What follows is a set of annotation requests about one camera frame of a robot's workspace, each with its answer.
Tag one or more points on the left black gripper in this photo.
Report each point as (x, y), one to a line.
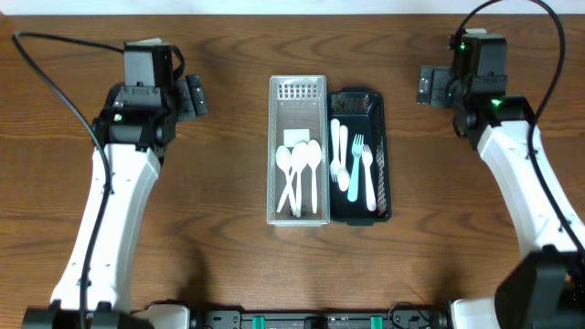
(190, 98)

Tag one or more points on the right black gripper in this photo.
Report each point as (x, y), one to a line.
(432, 87)

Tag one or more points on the white plastic fork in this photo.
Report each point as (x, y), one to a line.
(356, 150)
(335, 164)
(367, 159)

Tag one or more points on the white plastic spoon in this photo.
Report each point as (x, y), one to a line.
(314, 159)
(343, 177)
(299, 162)
(283, 159)
(288, 194)

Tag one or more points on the black plastic mesh basket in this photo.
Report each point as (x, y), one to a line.
(362, 112)

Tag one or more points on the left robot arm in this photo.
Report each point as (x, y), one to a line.
(130, 135)

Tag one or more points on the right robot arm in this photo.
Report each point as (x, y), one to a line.
(546, 288)

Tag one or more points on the clear plastic mesh basket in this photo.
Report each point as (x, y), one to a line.
(297, 102)

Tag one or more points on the white label sticker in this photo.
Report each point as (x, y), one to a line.
(291, 137)

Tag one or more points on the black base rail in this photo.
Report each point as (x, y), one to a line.
(403, 315)

